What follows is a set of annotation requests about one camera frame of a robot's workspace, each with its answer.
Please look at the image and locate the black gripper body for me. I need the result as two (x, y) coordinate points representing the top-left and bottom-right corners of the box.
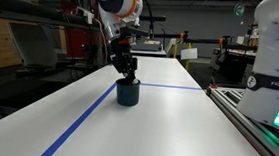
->
(107, 35), (141, 78)

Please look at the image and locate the dark green mug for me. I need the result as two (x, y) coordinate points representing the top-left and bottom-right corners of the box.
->
(113, 77), (142, 108)

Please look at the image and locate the red cabinet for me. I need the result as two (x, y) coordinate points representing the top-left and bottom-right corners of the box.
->
(60, 26), (96, 61)

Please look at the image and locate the white power strip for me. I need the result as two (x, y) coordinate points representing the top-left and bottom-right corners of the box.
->
(74, 5), (96, 26)

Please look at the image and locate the white paper sign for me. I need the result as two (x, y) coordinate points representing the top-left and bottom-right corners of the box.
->
(179, 46), (199, 62)

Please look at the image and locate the long blue tape line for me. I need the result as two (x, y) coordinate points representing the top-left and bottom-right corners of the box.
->
(36, 76), (118, 156)

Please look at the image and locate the grey chair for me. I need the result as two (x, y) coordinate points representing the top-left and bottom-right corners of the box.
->
(5, 22), (61, 71)

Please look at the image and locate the black bar camera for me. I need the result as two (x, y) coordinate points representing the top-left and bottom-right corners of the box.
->
(138, 14), (167, 24)

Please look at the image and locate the yellow post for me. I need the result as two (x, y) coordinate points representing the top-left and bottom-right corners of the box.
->
(171, 41), (179, 60)
(184, 42), (193, 72)

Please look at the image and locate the black camera mount boom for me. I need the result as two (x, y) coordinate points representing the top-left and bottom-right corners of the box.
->
(119, 24), (261, 53)

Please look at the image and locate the aluminium rail base frame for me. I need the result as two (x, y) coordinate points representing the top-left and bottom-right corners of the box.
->
(201, 84), (279, 156)

